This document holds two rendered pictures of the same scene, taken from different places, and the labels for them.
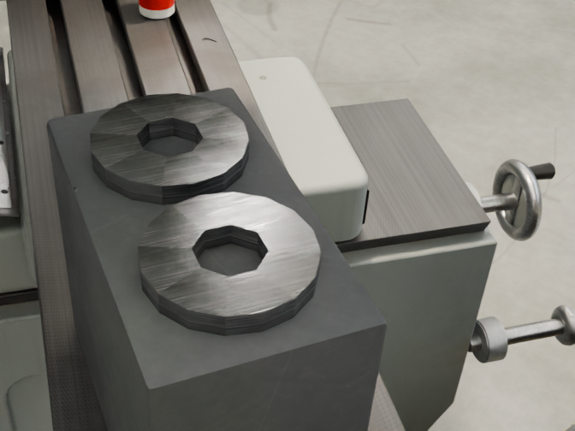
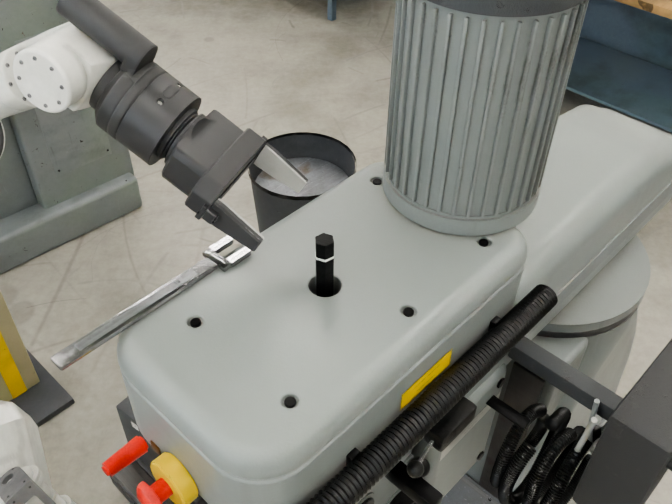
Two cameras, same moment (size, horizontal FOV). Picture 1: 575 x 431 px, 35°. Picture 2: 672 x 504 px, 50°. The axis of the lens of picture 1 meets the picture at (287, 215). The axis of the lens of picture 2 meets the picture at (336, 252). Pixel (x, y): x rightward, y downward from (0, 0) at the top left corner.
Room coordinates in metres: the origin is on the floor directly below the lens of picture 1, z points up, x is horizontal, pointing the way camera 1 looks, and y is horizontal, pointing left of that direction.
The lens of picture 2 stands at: (1.35, -0.07, 2.46)
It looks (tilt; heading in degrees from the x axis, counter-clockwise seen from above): 43 degrees down; 151
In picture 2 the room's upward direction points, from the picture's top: 1 degrees clockwise
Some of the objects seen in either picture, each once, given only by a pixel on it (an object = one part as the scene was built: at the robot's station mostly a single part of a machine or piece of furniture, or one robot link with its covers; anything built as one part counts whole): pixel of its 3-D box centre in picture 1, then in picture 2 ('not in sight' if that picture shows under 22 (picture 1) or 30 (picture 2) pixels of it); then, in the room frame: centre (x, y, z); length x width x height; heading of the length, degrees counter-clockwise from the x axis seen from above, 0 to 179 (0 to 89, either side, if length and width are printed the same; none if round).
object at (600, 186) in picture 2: not in sight; (529, 230); (0.69, 0.66, 1.66); 0.80 x 0.23 x 0.20; 109
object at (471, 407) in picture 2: not in sight; (435, 435); (0.95, 0.29, 1.66); 0.12 x 0.04 x 0.04; 109
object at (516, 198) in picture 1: (493, 203); not in sight; (1.00, -0.29, 0.64); 0.16 x 0.12 x 0.12; 109
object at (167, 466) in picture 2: not in sight; (174, 479); (0.92, -0.03, 1.76); 0.06 x 0.02 x 0.06; 19
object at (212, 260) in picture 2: not in sight; (155, 299); (0.79, 0.01, 1.89); 0.24 x 0.04 x 0.01; 110
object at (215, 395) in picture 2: not in sight; (333, 325); (0.84, 0.20, 1.81); 0.47 x 0.26 x 0.16; 109
